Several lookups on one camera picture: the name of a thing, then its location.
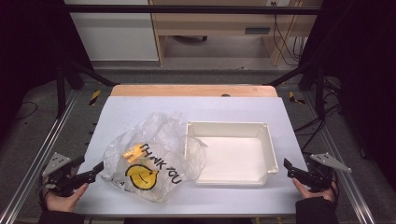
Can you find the white cabinet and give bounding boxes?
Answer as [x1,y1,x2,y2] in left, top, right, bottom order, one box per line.
[64,0,160,63]

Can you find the person's right hand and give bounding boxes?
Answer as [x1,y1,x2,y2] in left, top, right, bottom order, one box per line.
[292,179,338,203]

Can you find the white table mat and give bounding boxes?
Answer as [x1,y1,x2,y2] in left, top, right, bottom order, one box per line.
[74,95,309,217]

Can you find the clear printed plastic bag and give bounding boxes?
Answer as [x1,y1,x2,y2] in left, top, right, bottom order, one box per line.
[101,111,209,203]

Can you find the wooden table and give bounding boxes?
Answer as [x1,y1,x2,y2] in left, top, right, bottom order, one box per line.
[110,84,278,98]

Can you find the black metal crossbar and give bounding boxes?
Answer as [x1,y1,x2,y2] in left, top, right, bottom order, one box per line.
[64,4,323,16]

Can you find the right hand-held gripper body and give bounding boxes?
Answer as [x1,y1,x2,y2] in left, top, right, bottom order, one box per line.
[303,152,353,193]

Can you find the light wooden desk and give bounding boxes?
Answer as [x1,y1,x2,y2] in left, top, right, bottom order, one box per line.
[148,0,323,67]

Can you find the thin black floor cable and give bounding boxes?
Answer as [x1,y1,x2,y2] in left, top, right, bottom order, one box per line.
[13,101,39,120]

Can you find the white plastic tray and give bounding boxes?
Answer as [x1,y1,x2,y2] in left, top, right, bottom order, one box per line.
[184,120,279,187]

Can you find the yellow black tape strip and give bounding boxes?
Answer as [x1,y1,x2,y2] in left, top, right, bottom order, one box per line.
[89,89,102,106]
[288,91,306,105]

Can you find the black curtain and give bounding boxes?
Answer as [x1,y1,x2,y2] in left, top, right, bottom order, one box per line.
[298,0,396,190]
[0,0,94,141]

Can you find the right hand-held gripper cable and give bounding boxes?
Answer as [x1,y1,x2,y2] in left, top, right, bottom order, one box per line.
[330,171,341,204]

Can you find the hanging black cables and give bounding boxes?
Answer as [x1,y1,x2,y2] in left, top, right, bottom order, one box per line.
[272,1,309,66]

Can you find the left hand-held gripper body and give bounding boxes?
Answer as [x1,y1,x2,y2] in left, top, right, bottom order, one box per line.
[38,152,92,198]

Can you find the black metal stand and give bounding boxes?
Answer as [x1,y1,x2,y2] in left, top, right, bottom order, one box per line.
[264,59,326,119]
[55,59,118,119]

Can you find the person's left hand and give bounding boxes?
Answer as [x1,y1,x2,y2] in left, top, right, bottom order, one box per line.
[46,183,90,213]

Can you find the black floor cables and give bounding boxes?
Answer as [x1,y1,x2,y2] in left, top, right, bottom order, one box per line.
[293,102,342,155]

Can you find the aluminium rail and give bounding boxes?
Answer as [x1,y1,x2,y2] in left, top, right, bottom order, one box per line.
[303,92,376,224]
[0,90,78,224]

